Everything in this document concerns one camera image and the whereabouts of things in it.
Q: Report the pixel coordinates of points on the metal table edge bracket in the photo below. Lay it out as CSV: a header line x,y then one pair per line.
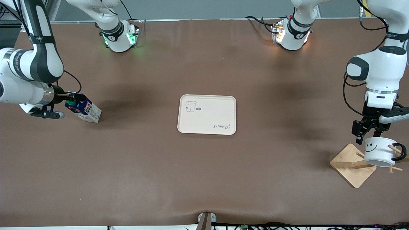
x,y
206,220

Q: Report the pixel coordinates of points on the wooden mug tree stand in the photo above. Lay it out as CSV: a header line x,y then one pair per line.
x,y
351,172

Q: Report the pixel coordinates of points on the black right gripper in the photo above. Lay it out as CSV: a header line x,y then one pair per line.
x,y
58,92

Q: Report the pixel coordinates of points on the blue milk carton green cap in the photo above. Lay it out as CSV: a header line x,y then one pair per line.
x,y
89,111

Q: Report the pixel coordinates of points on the cream rectangular tray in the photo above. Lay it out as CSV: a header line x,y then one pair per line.
x,y
207,118

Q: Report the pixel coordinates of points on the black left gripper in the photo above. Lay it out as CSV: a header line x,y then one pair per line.
x,y
369,115

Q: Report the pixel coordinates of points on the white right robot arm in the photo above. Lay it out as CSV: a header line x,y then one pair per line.
x,y
41,64

